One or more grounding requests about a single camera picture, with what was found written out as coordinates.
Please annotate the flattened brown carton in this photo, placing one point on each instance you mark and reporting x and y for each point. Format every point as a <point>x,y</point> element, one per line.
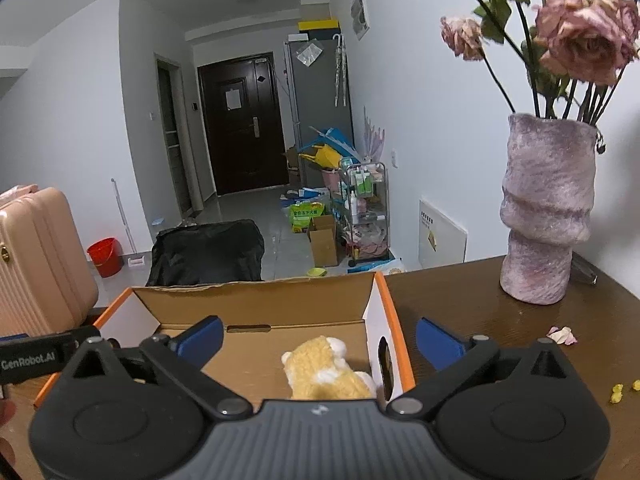
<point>291,165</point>

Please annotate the pink ribbed suitcase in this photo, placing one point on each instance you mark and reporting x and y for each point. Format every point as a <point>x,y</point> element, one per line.
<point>40,260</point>

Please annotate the person's left hand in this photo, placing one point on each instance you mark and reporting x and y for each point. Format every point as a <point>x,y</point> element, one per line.
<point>5,412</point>

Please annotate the green printed bag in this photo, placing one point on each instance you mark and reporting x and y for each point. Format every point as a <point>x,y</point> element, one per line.
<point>306,217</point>

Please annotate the dried pink rose bouquet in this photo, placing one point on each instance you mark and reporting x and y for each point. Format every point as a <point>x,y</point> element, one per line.
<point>575,40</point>

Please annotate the grey refrigerator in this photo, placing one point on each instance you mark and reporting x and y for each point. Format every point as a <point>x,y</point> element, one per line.
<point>315,95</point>

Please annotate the yellow shopping bag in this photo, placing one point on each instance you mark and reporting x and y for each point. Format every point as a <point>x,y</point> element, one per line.
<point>325,157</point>

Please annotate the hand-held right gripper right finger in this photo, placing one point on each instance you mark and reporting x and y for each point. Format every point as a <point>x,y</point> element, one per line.
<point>440,342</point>

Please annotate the purple textured vase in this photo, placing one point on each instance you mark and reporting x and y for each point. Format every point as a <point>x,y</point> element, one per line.
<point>547,200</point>

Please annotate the white mop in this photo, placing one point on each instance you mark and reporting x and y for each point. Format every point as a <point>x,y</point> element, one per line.
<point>136,261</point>

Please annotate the yellow and black box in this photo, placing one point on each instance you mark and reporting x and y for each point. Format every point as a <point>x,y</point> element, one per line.
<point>320,27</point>

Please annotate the yellow petal scraps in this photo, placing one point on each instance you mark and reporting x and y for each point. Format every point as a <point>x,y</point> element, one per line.
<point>616,394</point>

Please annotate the fallen pink petals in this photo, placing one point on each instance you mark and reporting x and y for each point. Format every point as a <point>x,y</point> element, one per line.
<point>560,335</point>

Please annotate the red bucket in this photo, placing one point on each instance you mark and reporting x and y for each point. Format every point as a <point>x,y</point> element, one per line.
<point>105,257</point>

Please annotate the yellow plush toy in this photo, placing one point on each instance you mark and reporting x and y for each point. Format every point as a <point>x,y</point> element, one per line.
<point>320,370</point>

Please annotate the purple feather wall decoration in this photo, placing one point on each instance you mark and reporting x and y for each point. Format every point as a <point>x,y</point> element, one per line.
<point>372,140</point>

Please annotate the green bowl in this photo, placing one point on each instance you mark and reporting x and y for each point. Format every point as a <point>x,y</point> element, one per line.
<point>316,273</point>

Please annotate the white folded umbrella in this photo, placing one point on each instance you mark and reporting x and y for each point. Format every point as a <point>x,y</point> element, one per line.
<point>344,70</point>
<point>336,70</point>

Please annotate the pink plastic bin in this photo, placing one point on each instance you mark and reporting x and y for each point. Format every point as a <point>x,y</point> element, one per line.
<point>331,180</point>

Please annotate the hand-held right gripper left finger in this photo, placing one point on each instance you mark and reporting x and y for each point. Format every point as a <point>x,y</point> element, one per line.
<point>200,341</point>

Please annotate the white leaning board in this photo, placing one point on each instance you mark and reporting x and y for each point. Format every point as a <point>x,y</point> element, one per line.
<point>445,235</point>

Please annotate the orange-edged cardboard box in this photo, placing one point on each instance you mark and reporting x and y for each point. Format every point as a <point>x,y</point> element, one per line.
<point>300,305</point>

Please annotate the blue shopping bag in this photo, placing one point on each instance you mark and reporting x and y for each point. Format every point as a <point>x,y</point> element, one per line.
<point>337,140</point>

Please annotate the white wall socket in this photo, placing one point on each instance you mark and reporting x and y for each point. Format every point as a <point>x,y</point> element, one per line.
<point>395,159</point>

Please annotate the open brown floor carton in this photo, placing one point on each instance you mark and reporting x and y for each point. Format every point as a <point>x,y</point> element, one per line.
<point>322,242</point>

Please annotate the dark brown entrance door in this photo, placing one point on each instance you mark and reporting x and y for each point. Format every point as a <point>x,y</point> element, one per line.
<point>240,130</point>

